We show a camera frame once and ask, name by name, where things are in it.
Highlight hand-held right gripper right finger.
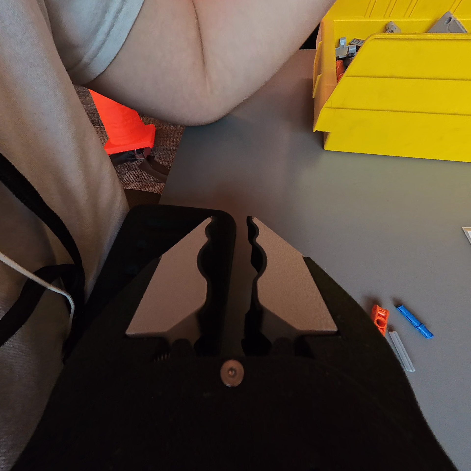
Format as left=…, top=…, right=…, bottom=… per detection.
left=246, top=216, right=338, bottom=341

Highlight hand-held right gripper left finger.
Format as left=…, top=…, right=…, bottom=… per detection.
left=126, top=216, right=217, bottom=341

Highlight small orange toy beam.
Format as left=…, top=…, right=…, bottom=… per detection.
left=370, top=304, right=390, bottom=336

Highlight light grey toy axle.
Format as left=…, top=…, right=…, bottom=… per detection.
left=389, top=330, right=416, bottom=373

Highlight blue toy pin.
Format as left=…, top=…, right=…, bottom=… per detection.
left=395, top=304, right=434, bottom=339

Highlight yellow plastic bin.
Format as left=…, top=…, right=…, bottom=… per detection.
left=312, top=0, right=471, bottom=163

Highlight pile of toy building parts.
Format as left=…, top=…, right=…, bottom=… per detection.
left=334, top=10, right=469, bottom=83

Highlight person's left forearm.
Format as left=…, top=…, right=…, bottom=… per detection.
left=193, top=0, right=336, bottom=126

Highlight black studded foam mat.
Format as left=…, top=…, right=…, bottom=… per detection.
left=86, top=204, right=237, bottom=355

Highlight black tripod legs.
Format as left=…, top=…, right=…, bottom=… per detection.
left=110, top=148, right=170, bottom=183

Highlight orange traffic cone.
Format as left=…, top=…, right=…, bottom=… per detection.
left=88, top=89, right=156, bottom=156

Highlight light grey shirt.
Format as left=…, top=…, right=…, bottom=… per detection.
left=0, top=0, right=145, bottom=471

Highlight black lanyard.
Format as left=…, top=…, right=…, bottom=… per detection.
left=0, top=153, right=86, bottom=348

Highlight thin white cord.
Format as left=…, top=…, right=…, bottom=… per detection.
left=0, top=251, right=76, bottom=322

